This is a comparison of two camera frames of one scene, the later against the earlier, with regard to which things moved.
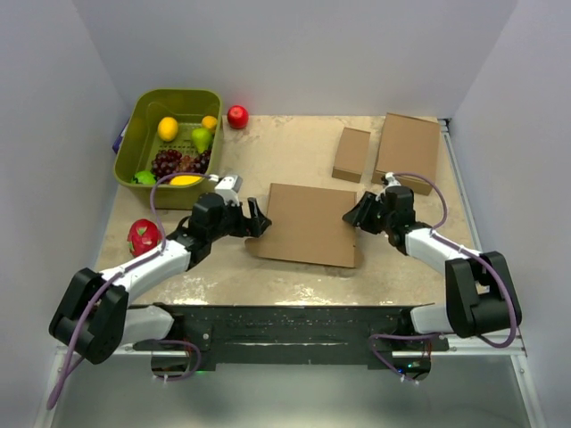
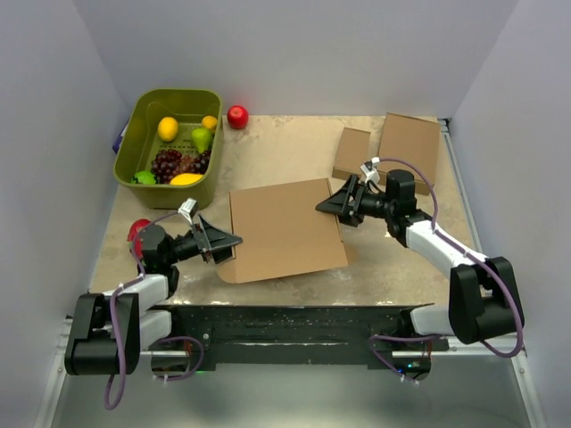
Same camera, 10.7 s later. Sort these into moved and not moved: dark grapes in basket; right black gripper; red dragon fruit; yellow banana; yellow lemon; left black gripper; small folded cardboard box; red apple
Moved: left black gripper; right black gripper
Not moved: red dragon fruit; small folded cardboard box; dark grapes in basket; yellow banana; red apple; yellow lemon
